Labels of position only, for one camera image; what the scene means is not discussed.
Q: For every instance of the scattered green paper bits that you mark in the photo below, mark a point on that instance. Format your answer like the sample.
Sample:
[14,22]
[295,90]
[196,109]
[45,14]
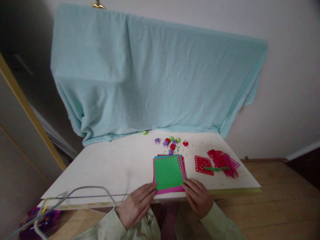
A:
[178,150]

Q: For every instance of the person's body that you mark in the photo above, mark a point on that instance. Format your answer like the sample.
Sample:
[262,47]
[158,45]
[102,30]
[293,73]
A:
[165,225]

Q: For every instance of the green paper sheet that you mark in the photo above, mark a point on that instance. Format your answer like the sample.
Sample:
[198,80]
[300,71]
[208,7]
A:
[167,172]

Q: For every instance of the green punched paper strip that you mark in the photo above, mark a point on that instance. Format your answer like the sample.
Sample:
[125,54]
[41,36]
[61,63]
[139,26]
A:
[215,169]

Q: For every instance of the person's right hand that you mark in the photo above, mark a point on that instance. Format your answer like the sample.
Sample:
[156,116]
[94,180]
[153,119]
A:
[200,200]

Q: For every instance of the pile of red lace papers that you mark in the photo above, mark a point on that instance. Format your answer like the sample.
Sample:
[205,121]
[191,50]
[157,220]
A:
[222,158]

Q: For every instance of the red punched paper square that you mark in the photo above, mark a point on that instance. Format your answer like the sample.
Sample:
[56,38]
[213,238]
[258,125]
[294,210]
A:
[202,162]

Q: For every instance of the person's left hand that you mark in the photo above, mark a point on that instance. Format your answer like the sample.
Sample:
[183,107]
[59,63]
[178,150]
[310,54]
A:
[135,207]

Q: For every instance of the purple bag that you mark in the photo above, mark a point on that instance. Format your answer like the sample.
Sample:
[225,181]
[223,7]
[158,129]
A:
[30,225]

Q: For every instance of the gold metal hook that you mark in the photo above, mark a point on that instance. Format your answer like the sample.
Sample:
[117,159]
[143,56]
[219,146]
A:
[98,6]

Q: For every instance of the person's left fingers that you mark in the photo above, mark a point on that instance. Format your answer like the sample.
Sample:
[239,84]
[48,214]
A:
[147,191]

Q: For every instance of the cluster of colourful paper punches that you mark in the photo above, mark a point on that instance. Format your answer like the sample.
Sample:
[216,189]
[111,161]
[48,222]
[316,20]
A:
[157,141]

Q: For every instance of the person's right fingers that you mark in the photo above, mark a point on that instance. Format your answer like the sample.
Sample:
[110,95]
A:
[190,186]

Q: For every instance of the light blue towel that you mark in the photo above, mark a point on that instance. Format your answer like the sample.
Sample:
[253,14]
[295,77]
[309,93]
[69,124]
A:
[150,75]

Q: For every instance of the stack of coloured paper sheets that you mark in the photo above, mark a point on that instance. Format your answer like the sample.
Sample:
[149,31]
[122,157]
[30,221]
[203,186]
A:
[183,163]

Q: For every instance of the yellow wooden door frame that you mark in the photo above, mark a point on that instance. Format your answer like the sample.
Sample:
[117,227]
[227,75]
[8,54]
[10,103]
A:
[25,105]

